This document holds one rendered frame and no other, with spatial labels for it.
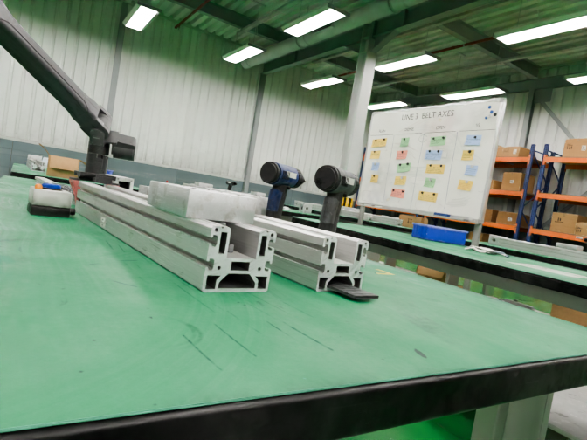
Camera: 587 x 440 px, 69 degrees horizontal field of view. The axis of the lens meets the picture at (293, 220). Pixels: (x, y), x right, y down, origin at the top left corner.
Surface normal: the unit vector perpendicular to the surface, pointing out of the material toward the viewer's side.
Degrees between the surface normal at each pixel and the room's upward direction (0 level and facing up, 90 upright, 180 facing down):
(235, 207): 90
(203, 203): 90
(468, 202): 90
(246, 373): 0
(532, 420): 90
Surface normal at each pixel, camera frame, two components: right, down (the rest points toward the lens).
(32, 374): 0.16, -0.99
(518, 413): 0.53, 0.13
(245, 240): -0.78, -0.10
